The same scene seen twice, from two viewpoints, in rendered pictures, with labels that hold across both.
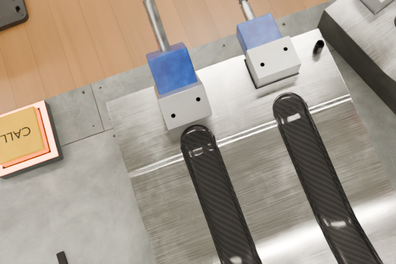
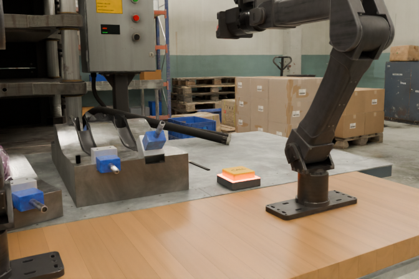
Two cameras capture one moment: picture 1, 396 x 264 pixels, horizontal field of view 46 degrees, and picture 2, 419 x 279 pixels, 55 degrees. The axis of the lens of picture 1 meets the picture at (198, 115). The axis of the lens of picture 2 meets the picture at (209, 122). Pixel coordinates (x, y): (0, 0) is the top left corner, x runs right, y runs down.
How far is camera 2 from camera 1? 1.13 m
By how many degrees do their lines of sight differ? 98
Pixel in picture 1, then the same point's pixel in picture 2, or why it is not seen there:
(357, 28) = (45, 186)
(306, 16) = (67, 219)
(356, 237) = (83, 145)
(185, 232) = not seen: hidden behind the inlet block
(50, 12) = (251, 213)
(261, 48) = (109, 149)
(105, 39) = (207, 207)
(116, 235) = not seen: hidden behind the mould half
